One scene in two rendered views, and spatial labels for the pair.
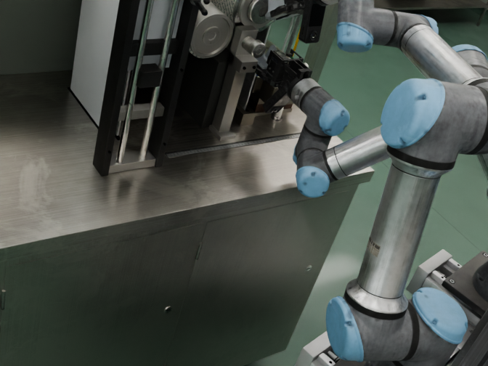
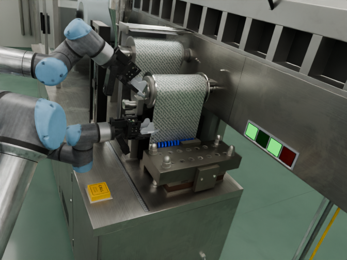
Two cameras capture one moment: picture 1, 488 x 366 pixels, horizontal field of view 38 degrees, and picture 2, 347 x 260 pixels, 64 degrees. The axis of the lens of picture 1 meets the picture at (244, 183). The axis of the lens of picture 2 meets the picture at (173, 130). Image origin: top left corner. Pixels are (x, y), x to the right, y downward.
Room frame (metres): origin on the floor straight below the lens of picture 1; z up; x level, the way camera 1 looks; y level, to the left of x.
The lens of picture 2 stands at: (2.01, -0.92, 1.64)
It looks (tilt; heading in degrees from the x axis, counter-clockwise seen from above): 27 degrees down; 101
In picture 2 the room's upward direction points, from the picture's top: 10 degrees clockwise
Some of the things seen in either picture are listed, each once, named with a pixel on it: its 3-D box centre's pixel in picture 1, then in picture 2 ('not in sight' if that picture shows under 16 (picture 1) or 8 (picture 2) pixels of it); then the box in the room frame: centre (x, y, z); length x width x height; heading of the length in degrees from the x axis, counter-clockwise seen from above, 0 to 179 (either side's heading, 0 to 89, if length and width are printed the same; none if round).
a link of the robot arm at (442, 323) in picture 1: (427, 328); not in sight; (1.04, -0.42, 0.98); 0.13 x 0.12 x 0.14; 113
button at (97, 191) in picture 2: not in sight; (98, 191); (1.62, -0.18, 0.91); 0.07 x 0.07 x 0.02; 44
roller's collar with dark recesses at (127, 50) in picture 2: not in sight; (124, 52); (1.49, 0.26, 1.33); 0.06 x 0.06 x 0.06; 44
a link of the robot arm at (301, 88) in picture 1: (305, 94); (103, 131); (1.58, -0.08, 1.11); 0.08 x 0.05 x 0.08; 134
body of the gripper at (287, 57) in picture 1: (288, 75); (124, 128); (1.64, -0.02, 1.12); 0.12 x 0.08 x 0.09; 44
